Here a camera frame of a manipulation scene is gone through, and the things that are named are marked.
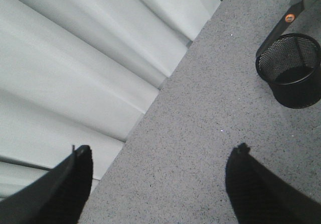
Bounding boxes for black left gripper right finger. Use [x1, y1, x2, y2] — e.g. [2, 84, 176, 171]
[225, 143, 320, 223]

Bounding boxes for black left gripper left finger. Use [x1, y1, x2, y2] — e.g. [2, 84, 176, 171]
[1, 145, 93, 223]

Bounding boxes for black orange scissors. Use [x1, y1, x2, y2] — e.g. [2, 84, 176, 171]
[255, 0, 317, 57]

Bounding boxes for black mesh pen bucket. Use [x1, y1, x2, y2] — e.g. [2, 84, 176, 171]
[255, 33, 320, 108]

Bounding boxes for grey curtain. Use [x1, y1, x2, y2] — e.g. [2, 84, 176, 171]
[1, 0, 221, 199]

